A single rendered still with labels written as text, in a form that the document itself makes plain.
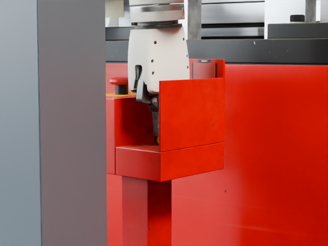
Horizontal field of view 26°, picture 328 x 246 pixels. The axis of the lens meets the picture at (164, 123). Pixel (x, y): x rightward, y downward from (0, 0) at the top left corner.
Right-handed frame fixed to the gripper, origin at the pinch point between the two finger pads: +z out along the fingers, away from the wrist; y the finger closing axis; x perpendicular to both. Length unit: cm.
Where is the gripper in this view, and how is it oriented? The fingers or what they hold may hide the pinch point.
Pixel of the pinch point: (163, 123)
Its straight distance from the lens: 112.0
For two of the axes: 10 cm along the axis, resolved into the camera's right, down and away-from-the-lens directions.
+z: 0.6, 9.8, 1.7
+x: 7.6, 0.7, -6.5
